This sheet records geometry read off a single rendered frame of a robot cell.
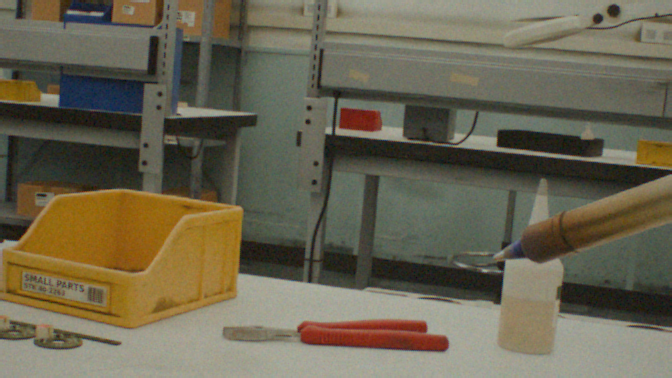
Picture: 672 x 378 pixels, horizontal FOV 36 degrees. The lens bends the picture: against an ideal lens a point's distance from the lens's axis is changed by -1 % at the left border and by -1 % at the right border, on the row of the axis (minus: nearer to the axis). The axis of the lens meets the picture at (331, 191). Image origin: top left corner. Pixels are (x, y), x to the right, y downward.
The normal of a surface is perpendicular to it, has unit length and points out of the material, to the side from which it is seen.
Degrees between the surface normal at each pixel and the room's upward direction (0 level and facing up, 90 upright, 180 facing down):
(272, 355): 0
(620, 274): 90
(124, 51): 90
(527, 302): 90
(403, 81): 90
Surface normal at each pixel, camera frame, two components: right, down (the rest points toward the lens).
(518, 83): -0.26, 0.08
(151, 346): 0.08, -0.99
